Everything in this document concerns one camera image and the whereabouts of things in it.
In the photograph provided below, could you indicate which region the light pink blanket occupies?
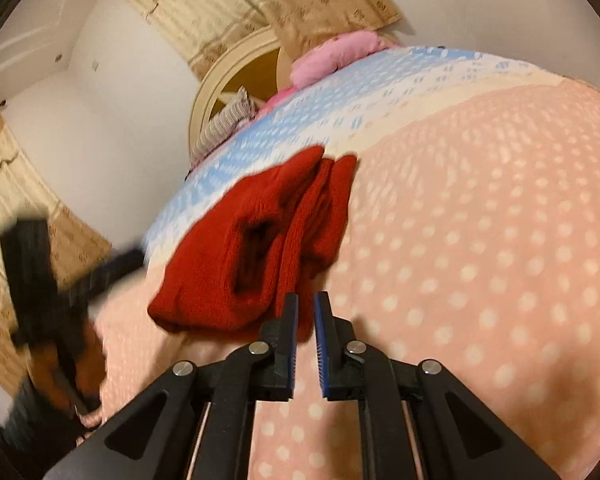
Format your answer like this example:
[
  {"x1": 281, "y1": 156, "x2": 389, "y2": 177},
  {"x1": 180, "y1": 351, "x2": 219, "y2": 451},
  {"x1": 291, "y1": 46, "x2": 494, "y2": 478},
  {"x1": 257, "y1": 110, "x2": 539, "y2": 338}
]
[{"x1": 289, "y1": 30, "x2": 403, "y2": 87}]

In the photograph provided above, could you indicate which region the striped grey cloth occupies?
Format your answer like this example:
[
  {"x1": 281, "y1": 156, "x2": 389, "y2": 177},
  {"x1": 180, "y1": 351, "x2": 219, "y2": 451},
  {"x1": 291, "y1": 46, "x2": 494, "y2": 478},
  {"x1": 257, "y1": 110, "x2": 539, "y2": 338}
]
[{"x1": 190, "y1": 87, "x2": 255, "y2": 166}]

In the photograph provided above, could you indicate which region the bright pink cloth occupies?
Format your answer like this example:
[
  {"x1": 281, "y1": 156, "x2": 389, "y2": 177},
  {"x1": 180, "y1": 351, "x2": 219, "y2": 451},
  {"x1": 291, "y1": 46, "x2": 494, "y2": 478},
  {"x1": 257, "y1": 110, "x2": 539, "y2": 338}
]
[{"x1": 257, "y1": 86, "x2": 298, "y2": 111}]

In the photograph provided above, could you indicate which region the person's left hand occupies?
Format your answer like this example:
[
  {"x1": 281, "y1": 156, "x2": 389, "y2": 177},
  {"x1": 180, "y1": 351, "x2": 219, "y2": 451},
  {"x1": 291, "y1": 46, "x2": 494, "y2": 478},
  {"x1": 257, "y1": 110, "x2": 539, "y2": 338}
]
[{"x1": 27, "y1": 327, "x2": 107, "y2": 413}]

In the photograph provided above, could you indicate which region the beige patterned curtain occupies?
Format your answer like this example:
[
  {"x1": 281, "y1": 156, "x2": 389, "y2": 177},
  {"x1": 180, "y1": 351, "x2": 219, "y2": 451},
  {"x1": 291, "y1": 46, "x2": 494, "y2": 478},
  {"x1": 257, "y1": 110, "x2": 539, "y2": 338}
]
[
  {"x1": 117, "y1": 0, "x2": 403, "y2": 81},
  {"x1": 0, "y1": 110, "x2": 113, "y2": 386}
]

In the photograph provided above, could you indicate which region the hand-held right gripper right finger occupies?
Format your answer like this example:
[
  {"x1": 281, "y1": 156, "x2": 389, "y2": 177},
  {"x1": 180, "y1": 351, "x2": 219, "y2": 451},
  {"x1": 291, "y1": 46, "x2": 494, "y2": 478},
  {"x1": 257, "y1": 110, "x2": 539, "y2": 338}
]
[{"x1": 314, "y1": 291, "x2": 561, "y2": 480}]

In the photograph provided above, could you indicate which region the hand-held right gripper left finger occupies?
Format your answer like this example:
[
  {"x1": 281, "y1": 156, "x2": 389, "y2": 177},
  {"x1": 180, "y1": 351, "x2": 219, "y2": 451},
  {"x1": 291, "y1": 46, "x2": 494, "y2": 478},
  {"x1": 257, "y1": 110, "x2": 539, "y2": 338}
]
[{"x1": 42, "y1": 292, "x2": 299, "y2": 480}]

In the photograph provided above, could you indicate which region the pink and blue dotted bedsheet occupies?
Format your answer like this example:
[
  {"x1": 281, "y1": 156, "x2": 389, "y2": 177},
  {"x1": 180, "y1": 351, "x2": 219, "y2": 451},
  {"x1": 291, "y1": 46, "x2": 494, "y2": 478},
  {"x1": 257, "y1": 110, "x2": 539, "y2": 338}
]
[{"x1": 75, "y1": 45, "x2": 600, "y2": 480}]

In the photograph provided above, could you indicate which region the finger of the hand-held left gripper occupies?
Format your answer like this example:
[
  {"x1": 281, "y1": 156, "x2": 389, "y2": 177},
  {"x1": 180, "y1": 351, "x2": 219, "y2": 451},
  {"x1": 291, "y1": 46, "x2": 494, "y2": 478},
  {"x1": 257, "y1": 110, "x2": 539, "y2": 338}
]
[{"x1": 70, "y1": 244, "x2": 147, "y2": 307}]

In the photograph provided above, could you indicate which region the red knit garment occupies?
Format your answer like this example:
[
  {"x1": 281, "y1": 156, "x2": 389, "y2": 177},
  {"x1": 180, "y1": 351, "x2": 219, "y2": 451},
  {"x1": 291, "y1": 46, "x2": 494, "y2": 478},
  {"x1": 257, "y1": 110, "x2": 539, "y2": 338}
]
[{"x1": 147, "y1": 145, "x2": 359, "y2": 343}]

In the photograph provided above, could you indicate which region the cream round headboard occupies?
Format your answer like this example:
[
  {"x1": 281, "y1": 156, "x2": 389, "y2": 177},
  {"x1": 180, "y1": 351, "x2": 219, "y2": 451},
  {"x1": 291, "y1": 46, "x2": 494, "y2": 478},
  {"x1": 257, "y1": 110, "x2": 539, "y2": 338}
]
[{"x1": 187, "y1": 25, "x2": 401, "y2": 153}]

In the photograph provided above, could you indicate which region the person's left forearm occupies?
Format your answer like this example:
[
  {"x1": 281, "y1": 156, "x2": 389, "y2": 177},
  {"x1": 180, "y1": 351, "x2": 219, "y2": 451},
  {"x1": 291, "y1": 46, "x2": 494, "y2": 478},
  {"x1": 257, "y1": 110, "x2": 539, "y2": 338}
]
[{"x1": 2, "y1": 379, "x2": 92, "y2": 456}]

